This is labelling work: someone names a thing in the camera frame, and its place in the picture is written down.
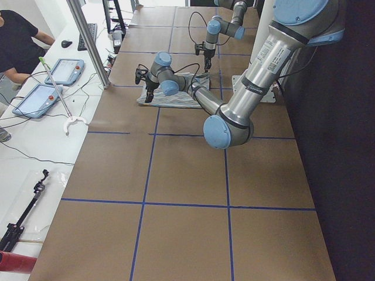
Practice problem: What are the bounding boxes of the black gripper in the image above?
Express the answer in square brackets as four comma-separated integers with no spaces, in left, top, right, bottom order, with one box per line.
[145,80,159,102]
[203,49,216,73]

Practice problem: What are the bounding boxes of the navy white striped polo shirt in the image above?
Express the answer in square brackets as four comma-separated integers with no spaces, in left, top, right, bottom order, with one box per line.
[135,70,214,109]

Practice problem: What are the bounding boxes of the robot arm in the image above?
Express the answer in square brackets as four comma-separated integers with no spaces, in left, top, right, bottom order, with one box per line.
[195,0,249,72]
[135,1,346,149]

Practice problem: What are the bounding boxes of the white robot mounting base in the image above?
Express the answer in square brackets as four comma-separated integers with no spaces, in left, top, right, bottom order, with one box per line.
[231,75,276,103]

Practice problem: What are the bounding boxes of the metal reacher grabber tool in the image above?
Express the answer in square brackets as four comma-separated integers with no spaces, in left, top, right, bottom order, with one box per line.
[39,57,88,136]

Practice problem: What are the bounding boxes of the far blue teach pendant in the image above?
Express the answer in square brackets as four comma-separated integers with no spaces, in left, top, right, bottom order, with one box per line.
[50,59,85,86]

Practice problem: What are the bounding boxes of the blue teach pendant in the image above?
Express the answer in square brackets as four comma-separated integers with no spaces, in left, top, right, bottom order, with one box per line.
[12,84,59,118]
[50,59,85,86]

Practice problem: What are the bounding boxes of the black keyboard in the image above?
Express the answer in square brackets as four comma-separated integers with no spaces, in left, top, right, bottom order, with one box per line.
[77,23,98,51]

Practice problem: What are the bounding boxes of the black computer mouse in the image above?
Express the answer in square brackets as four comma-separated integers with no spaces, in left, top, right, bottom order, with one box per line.
[61,40,73,49]

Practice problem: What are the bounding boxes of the near blue teach pendant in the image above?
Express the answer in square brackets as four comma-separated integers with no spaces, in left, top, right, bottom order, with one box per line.
[12,84,59,118]

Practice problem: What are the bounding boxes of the person in black shirt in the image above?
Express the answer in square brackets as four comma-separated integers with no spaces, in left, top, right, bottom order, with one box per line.
[1,10,55,84]

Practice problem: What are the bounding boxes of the black tripod clamp tool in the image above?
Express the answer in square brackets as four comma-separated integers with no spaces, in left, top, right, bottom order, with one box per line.
[0,169,50,253]

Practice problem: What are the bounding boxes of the red cylinder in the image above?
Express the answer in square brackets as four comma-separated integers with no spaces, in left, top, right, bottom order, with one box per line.
[0,251,37,274]

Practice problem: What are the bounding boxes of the aluminium frame post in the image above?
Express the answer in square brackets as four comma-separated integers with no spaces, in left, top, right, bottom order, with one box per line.
[66,0,110,89]

